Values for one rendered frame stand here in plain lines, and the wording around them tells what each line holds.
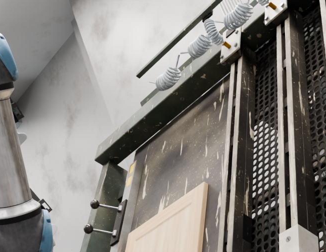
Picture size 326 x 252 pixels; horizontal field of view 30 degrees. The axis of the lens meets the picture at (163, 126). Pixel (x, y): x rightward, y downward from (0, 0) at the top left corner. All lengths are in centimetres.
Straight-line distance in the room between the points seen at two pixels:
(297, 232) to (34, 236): 60
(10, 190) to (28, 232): 10
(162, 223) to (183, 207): 12
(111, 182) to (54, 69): 613
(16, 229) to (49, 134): 749
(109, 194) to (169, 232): 71
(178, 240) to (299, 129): 56
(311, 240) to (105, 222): 133
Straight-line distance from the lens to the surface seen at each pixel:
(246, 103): 206
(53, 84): 880
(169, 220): 212
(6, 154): 139
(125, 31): 690
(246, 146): 192
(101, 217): 265
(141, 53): 665
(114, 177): 280
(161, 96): 256
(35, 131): 920
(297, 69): 193
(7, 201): 140
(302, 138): 171
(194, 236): 192
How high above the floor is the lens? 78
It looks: 23 degrees up
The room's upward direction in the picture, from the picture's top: 21 degrees counter-clockwise
